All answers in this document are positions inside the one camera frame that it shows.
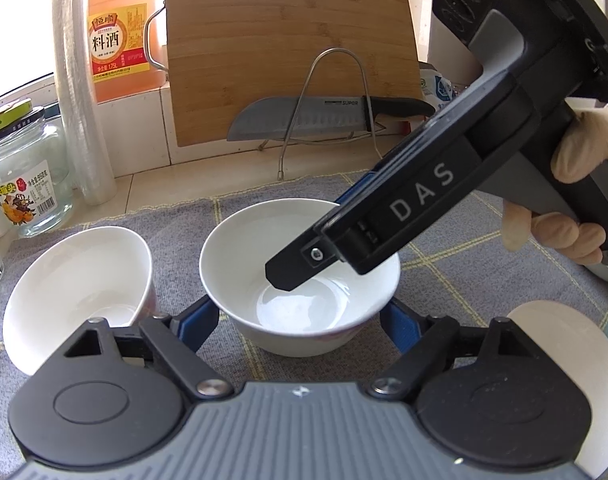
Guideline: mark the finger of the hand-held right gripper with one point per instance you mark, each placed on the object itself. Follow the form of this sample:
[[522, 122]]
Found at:
[[294, 267], [361, 182]]

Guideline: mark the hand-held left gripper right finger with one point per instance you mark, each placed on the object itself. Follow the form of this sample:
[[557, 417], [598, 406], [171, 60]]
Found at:
[[401, 330]]

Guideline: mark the cooking wine bottle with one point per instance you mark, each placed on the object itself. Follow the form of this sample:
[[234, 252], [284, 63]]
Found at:
[[118, 35]]

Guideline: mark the blue white salt bag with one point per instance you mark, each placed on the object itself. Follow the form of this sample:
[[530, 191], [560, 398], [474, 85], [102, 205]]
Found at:
[[439, 85]]

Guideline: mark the bamboo cutting board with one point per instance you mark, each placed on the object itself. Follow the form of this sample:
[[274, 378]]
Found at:
[[284, 30]]

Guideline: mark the checked table cloth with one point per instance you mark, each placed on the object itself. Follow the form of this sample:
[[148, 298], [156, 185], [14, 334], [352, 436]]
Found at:
[[173, 210]]

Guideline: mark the person's right hand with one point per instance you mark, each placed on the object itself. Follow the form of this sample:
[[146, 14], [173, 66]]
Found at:
[[596, 145]]

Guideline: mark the glass jar black lid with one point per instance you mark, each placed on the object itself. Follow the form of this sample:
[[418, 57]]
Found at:
[[23, 180]]

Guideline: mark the white pink flower bowl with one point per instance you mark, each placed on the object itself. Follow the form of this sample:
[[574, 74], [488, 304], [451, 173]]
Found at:
[[569, 350], [78, 270], [244, 270]]

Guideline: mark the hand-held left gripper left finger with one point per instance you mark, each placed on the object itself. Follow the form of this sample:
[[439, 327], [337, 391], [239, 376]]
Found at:
[[196, 325]]

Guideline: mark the plastic wrap roll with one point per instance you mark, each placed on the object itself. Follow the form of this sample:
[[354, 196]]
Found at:
[[83, 110]]

